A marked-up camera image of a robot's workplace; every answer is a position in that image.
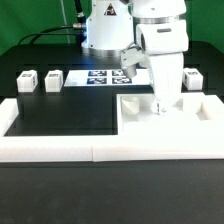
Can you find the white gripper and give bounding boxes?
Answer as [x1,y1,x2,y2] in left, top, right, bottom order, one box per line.
[121,20,189,116]

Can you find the white square tabletop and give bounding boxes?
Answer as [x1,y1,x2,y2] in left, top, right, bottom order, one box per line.
[117,92,224,135]

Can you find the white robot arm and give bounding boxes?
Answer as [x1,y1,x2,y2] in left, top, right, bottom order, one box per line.
[81,0,189,114]

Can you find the white U-shaped obstacle fence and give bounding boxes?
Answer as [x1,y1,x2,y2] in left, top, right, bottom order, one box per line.
[0,99,224,163]

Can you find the white sheet with AprilTags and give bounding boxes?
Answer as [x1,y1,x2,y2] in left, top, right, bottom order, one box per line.
[64,69,152,87]

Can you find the black cable bundle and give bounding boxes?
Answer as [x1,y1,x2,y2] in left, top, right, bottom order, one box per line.
[17,0,88,46]

